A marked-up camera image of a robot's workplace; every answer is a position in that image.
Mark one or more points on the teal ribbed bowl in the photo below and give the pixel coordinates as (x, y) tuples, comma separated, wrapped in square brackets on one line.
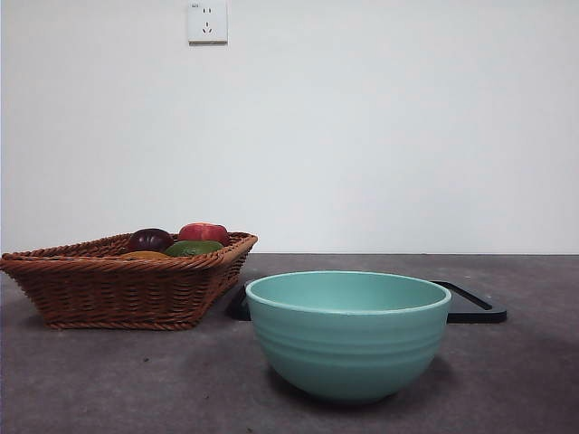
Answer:
[(348, 348)]

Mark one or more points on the brown kiwifruit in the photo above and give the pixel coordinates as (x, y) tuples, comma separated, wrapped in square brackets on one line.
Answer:
[(145, 255)]

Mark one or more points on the red apple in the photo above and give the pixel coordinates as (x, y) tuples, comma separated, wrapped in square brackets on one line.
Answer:
[(203, 233)]

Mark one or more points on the green fruit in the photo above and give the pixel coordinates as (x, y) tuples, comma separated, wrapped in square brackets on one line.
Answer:
[(192, 248)]

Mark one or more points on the dark purple fruit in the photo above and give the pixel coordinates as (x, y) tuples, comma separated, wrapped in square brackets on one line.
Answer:
[(149, 239)]

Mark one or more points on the brown wicker basket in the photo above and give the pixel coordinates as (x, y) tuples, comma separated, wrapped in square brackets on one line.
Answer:
[(113, 289)]

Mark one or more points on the dark rectangular tray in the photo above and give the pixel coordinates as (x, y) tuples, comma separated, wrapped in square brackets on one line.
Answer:
[(475, 314)]

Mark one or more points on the white wall socket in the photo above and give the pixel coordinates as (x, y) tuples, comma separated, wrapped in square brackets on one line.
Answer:
[(208, 22)]

